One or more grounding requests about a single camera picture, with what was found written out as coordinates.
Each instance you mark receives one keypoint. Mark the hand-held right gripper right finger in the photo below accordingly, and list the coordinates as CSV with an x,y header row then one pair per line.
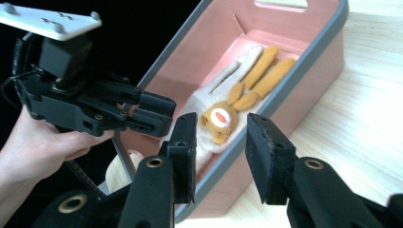
x,y
269,161

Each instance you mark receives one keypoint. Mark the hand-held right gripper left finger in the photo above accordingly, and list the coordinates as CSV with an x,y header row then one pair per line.
x,y
183,158

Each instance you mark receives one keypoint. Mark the beige glove with bunny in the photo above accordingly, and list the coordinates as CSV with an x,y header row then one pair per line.
x,y
218,118

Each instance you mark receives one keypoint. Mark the pink bin with grey rim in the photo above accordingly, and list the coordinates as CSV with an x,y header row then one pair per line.
x,y
202,41

